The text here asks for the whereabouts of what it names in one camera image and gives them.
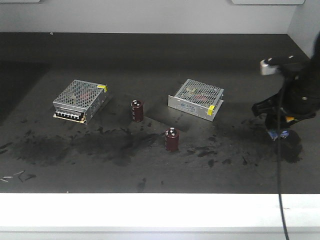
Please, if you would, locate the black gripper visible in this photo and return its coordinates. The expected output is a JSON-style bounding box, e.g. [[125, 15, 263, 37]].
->
[[251, 59, 320, 131]]

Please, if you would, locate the yellow mushroom push button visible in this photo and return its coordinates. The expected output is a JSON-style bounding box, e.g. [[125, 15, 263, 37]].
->
[[266, 115, 295, 142]]

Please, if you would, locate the right metal power supply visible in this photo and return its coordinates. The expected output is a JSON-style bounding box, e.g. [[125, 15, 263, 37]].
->
[[167, 79, 224, 122]]

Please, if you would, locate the metal power supply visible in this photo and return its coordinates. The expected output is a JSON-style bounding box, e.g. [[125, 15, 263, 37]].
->
[[52, 79, 109, 125], [167, 79, 224, 122]]

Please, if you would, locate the front dark red capacitor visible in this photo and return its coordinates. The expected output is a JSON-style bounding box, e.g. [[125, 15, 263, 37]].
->
[[165, 127, 180, 152]]

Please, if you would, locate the dark red capacitor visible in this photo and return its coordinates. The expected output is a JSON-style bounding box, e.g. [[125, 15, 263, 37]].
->
[[165, 127, 180, 152], [130, 99, 144, 123]]

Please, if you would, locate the rear dark red capacitor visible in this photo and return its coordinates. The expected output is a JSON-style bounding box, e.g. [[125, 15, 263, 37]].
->
[[130, 99, 144, 123]]

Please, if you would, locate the left metal power supply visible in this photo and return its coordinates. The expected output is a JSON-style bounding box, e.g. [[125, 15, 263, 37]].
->
[[52, 79, 109, 125]]

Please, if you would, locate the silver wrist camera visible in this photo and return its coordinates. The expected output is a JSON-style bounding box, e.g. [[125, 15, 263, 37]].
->
[[260, 55, 296, 76]]

